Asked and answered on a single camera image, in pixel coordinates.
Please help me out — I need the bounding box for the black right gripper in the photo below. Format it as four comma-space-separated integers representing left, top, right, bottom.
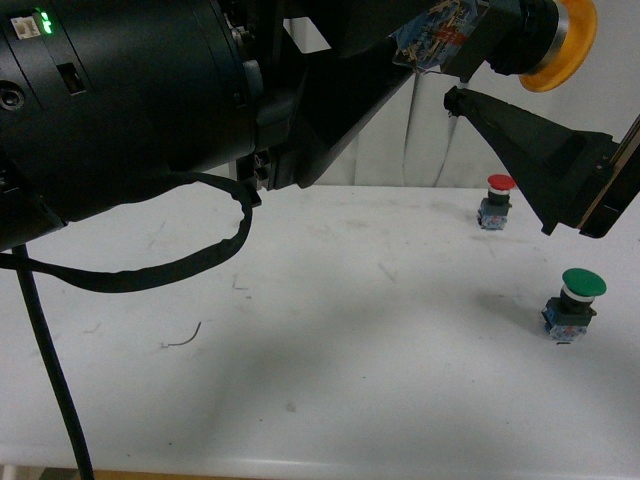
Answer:
444, 87, 639, 238

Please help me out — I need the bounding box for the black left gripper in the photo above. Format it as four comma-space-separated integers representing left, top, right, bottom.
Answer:
220, 1, 435, 206

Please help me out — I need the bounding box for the yellow push button switch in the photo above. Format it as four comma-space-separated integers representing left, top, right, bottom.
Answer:
391, 0, 598, 93

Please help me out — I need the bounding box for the white pleated curtain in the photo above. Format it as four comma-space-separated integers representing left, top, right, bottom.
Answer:
227, 14, 640, 190

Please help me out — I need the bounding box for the red push button switch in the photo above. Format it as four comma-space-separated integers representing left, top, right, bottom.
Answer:
477, 174, 516, 231

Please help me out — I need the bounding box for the green push button switch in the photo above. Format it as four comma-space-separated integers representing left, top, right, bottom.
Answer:
541, 268, 607, 344

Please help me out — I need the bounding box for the thin curved wire piece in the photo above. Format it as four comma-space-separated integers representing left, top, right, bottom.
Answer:
160, 320, 203, 348

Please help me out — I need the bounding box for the black wrapped cable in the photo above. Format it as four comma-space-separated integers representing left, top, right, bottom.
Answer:
0, 171, 254, 480

